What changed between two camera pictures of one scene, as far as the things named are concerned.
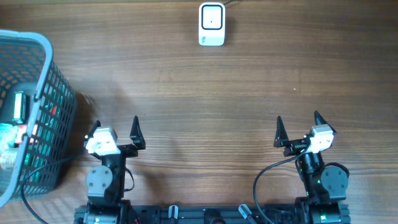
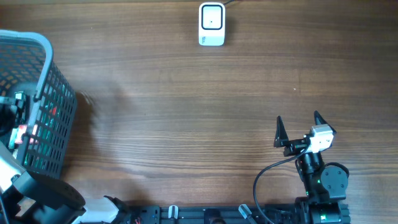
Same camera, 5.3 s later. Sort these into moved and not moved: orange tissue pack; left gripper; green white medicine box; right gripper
Moved: left gripper
Not moved: orange tissue pack; right gripper; green white medicine box
